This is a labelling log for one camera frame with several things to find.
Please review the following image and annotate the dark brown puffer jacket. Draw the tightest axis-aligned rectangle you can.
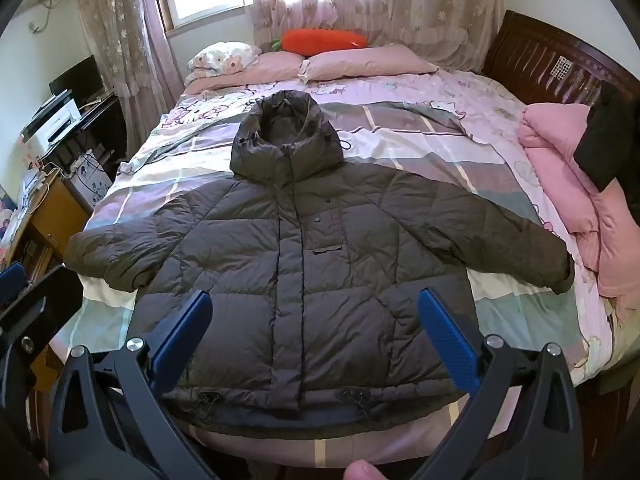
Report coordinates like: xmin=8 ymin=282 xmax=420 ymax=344
xmin=64 ymin=91 xmax=574 ymax=432

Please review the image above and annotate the person's right hand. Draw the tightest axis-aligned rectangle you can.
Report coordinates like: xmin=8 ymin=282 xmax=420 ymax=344
xmin=343 ymin=460 xmax=386 ymax=480

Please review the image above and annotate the wooden cabinet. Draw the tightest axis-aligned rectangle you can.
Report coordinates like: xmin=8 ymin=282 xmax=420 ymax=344
xmin=1 ymin=168 xmax=91 ymax=283

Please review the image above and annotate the white power strip box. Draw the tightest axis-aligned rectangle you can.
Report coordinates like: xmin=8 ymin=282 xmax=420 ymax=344
xmin=70 ymin=150 xmax=113 ymax=210

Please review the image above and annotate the white printer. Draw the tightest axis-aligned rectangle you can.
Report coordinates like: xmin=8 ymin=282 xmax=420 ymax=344
xmin=21 ymin=90 xmax=81 ymax=157

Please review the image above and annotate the black desk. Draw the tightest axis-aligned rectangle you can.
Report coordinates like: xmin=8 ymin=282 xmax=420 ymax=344
xmin=42 ymin=92 xmax=127 ymax=181

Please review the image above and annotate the pink folded quilt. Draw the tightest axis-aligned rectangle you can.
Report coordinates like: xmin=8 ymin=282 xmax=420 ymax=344
xmin=518 ymin=103 xmax=639 ymax=322

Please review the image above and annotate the black monitor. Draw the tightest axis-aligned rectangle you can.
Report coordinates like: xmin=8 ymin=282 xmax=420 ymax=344
xmin=49 ymin=55 xmax=104 ymax=106

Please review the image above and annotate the black garment on quilt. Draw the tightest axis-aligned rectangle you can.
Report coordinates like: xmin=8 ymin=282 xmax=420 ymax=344
xmin=574 ymin=82 xmax=639 ymax=200

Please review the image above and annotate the plaid pastel bed sheet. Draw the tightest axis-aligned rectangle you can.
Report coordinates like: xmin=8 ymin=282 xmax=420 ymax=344
xmin=49 ymin=69 xmax=626 ymax=468

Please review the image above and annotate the floral lace curtain left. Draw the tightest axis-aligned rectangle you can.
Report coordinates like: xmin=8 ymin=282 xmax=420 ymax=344
xmin=76 ymin=0 xmax=183 ymax=157

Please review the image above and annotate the floral lace curtain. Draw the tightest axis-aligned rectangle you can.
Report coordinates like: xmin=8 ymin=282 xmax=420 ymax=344
xmin=76 ymin=0 xmax=183 ymax=157
xmin=245 ymin=0 xmax=504 ymax=70

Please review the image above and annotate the pink pillow left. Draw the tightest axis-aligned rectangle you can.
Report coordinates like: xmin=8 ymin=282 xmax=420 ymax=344
xmin=184 ymin=51 xmax=305 ymax=96

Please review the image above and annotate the pink pillow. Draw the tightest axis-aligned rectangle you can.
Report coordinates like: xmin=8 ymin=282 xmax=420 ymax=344
xmin=184 ymin=51 xmax=305 ymax=96
xmin=298 ymin=44 xmax=438 ymax=84

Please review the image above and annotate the dark wooden headboard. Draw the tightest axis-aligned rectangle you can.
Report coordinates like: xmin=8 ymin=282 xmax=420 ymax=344
xmin=482 ymin=10 xmax=639 ymax=105

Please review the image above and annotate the orange carrot plush pillow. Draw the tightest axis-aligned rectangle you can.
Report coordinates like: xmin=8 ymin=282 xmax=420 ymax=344
xmin=271 ymin=28 xmax=369 ymax=58

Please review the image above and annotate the pink pillow right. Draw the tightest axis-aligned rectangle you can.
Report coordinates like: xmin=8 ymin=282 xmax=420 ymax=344
xmin=298 ymin=44 xmax=438 ymax=84

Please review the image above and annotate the floral lace curtain right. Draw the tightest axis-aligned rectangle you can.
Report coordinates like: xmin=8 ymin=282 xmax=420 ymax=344
xmin=245 ymin=0 xmax=504 ymax=70

